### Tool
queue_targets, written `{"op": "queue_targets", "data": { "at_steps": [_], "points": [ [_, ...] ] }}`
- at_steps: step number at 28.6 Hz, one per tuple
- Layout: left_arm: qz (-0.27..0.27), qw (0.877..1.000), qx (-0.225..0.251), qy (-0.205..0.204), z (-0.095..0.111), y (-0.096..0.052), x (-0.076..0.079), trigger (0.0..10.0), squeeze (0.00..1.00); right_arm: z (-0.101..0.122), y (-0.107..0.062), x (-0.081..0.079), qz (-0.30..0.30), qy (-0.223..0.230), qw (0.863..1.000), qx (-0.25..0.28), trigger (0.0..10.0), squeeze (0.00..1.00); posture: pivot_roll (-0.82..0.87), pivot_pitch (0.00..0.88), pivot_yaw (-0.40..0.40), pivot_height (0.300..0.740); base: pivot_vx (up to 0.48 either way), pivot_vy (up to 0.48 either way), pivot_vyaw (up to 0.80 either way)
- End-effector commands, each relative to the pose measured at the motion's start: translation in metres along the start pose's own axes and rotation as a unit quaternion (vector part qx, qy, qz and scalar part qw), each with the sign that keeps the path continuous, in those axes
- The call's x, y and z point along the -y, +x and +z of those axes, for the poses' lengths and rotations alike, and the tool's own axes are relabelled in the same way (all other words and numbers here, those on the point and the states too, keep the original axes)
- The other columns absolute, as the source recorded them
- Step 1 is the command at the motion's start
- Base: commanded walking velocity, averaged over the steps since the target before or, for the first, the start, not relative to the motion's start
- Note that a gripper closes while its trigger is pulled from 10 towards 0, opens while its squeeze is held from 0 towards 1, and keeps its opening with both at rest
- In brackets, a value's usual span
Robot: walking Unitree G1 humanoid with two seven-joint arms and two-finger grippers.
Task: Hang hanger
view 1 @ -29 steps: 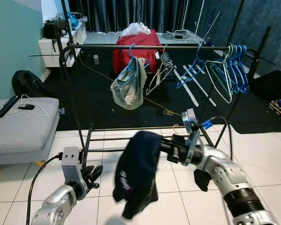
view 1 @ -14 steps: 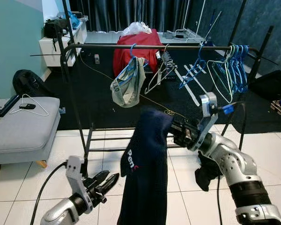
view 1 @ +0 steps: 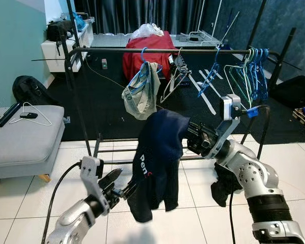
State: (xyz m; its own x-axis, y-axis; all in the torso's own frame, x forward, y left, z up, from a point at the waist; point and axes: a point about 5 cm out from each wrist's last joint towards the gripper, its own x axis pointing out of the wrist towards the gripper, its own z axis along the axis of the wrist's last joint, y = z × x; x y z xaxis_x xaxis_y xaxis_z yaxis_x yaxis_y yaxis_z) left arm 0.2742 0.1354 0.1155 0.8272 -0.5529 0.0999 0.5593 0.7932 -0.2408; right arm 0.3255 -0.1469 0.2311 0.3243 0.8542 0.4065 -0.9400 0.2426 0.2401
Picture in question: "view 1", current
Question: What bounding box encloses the blue plastic bag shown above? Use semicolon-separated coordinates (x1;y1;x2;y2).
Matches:
74;11;87;31

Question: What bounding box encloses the white wire hanger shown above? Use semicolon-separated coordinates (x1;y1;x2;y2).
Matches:
8;102;52;127

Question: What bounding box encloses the black clothes rack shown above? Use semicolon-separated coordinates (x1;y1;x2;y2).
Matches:
65;28;298;163

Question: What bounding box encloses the black metal device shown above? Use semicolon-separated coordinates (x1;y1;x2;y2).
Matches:
168;53;191;77

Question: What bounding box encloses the white plastic bag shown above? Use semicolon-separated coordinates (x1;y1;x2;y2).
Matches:
131;23;166;40

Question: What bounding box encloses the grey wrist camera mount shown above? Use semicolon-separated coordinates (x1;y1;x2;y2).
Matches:
80;156;108;214
221;94;243;148

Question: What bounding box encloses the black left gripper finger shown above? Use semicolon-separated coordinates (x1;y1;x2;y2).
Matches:
119;181;140;199
103;169;124;189

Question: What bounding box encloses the black long case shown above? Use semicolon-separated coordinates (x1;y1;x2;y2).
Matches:
0;103;22;128

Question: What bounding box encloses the grey beige garment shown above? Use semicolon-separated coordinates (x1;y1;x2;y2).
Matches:
122;62;162;120

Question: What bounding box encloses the wooden pallet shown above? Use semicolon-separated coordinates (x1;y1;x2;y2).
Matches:
292;108;305;133

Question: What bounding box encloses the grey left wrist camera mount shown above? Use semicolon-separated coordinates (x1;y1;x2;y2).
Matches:
80;156;108;214

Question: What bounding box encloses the red cloth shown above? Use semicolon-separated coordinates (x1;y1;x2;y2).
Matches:
122;30;177;81

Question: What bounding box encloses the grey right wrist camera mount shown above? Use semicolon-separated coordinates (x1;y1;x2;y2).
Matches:
221;94;243;148

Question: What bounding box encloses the grey ottoman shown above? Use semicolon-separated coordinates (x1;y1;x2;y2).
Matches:
0;104;67;188

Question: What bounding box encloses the white floor slat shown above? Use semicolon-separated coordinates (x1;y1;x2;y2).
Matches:
202;69;224;82
187;74;217;115

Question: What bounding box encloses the white shelf unit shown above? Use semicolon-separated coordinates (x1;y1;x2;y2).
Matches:
41;23;95;73

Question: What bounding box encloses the black floor bag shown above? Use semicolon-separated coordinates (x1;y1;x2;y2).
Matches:
270;75;305;108

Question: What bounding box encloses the black handbag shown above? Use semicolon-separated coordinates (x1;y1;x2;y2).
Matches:
46;19;74;42

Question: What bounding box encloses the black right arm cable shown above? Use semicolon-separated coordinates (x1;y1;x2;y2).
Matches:
229;104;271;244

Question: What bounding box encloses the dark curtain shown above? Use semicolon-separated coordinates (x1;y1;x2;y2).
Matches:
74;0;255;36

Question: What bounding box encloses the thin black rod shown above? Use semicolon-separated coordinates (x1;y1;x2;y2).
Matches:
30;57;74;62

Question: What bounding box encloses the navy printed shirt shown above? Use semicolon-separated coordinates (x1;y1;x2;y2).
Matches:
127;109;190;223

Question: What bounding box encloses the white low platform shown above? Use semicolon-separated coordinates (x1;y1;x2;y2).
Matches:
89;30;229;50

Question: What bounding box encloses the black backpack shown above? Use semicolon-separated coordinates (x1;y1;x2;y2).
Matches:
12;75;54;107

